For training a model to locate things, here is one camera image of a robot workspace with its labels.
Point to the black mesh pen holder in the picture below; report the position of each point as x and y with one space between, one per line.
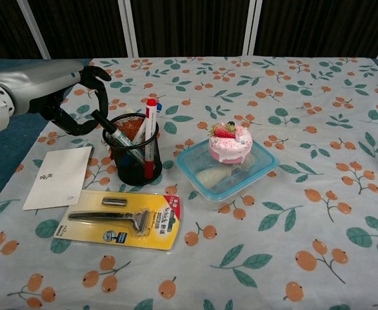
134 158

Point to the black cap marker pen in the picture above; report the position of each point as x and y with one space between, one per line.
111 129

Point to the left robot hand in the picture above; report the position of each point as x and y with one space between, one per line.
40 80

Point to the pink strawberry cake toy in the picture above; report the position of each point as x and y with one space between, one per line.
230 142

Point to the red cap marker pen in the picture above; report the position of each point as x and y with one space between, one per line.
150 129

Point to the clear container with blue rim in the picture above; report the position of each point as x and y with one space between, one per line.
224 174

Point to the floral tablecloth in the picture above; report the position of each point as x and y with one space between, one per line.
227 200

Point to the yellow razor blister pack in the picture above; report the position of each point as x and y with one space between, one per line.
121 219

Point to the white envelope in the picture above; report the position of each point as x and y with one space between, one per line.
58 177

